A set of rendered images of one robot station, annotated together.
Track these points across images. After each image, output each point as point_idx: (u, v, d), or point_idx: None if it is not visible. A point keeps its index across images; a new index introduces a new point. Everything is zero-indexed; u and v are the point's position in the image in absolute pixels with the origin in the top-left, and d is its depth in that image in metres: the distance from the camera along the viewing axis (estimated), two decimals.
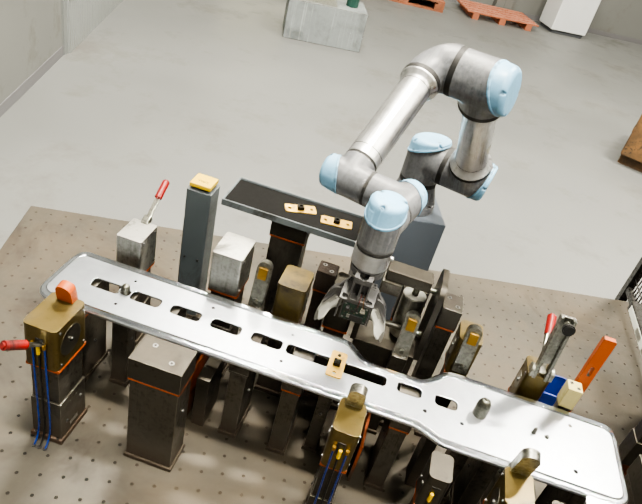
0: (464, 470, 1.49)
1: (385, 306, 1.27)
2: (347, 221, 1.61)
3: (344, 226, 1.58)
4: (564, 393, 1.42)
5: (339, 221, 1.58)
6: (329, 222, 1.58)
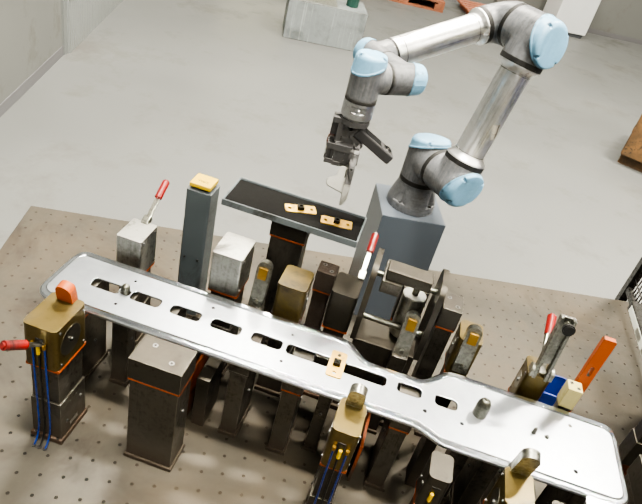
0: (464, 470, 1.49)
1: (352, 170, 1.44)
2: (347, 221, 1.61)
3: (344, 226, 1.58)
4: (564, 393, 1.42)
5: (339, 221, 1.58)
6: (329, 222, 1.58)
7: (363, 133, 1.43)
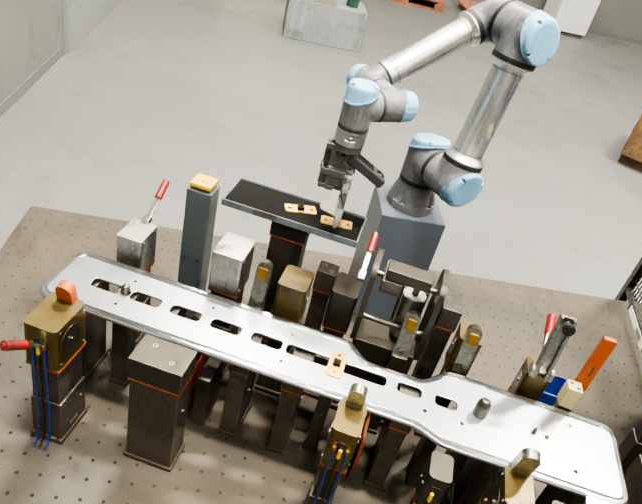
0: (464, 470, 1.49)
1: (345, 195, 1.48)
2: (347, 221, 1.61)
3: (344, 226, 1.58)
4: (564, 393, 1.42)
5: (339, 221, 1.58)
6: (329, 222, 1.58)
7: (356, 159, 1.47)
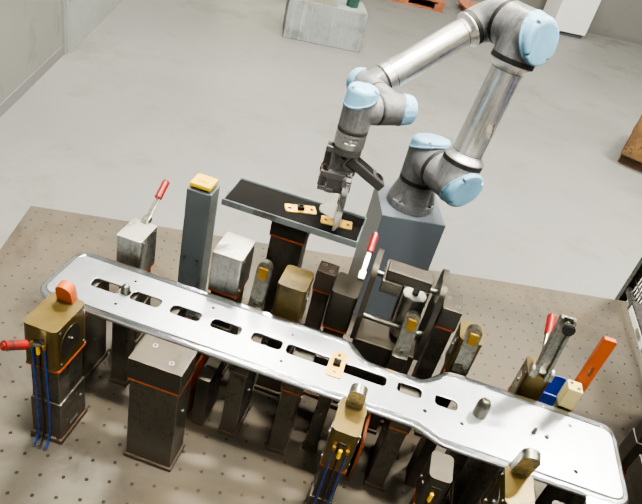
0: (464, 470, 1.49)
1: (345, 198, 1.48)
2: (347, 221, 1.61)
3: (344, 226, 1.58)
4: (564, 393, 1.42)
5: (339, 221, 1.58)
6: (329, 222, 1.58)
7: (355, 162, 1.47)
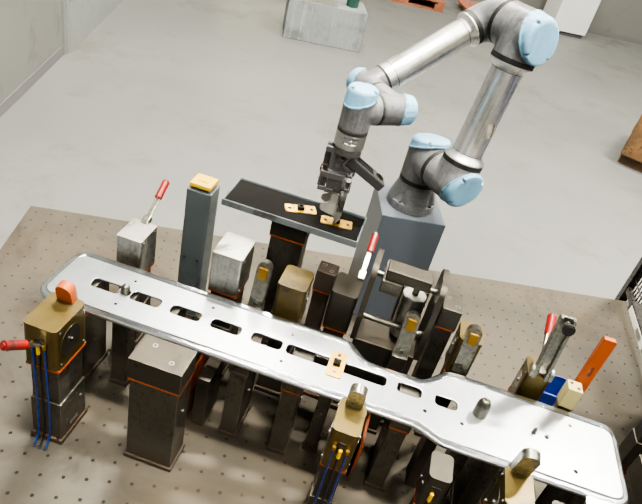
0: (464, 470, 1.49)
1: (343, 202, 1.50)
2: (347, 221, 1.61)
3: (344, 226, 1.58)
4: (564, 393, 1.42)
5: (339, 221, 1.58)
6: (329, 222, 1.58)
7: (355, 162, 1.47)
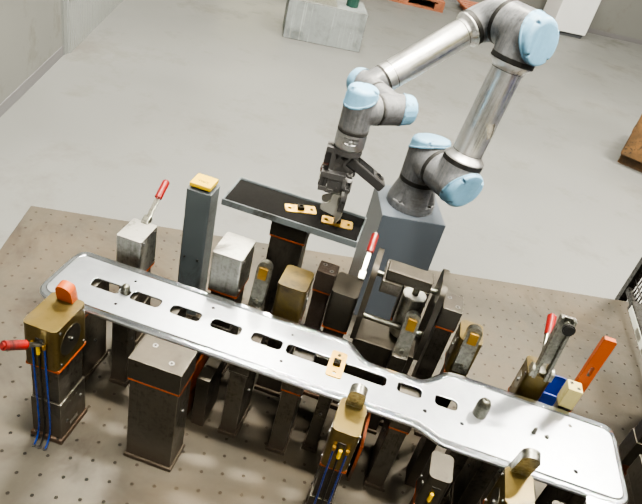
0: (464, 470, 1.49)
1: (344, 203, 1.51)
2: (348, 221, 1.61)
3: (345, 226, 1.58)
4: (564, 393, 1.42)
5: (340, 221, 1.58)
6: (330, 222, 1.58)
7: (356, 162, 1.47)
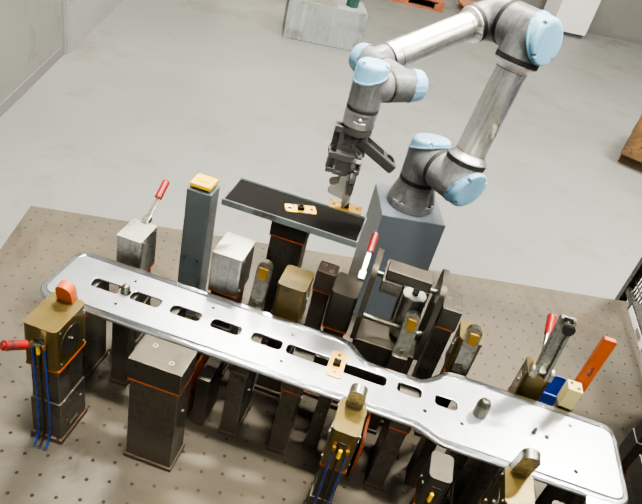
0: (464, 470, 1.49)
1: (352, 185, 1.44)
2: (356, 206, 1.54)
3: (353, 211, 1.51)
4: (564, 393, 1.42)
5: (348, 205, 1.51)
6: (338, 206, 1.51)
7: (365, 142, 1.40)
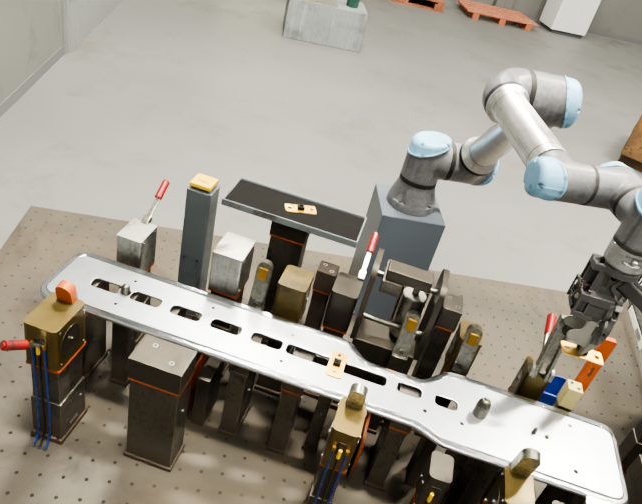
0: (464, 470, 1.49)
1: (605, 336, 1.13)
2: (595, 351, 1.23)
3: (593, 359, 1.20)
4: (564, 393, 1.42)
5: (587, 352, 1.20)
6: (574, 352, 1.21)
7: (631, 286, 1.09)
